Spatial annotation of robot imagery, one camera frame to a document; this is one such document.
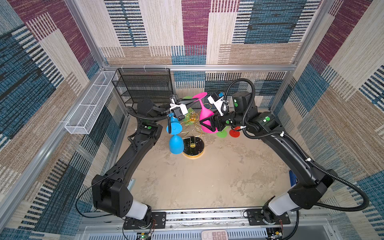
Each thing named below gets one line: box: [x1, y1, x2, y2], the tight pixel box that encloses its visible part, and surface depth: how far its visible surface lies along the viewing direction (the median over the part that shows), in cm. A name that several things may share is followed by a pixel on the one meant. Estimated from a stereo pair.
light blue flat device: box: [127, 178, 136, 192], surface depth 85 cm
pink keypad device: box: [201, 230, 228, 240], surface depth 70 cm
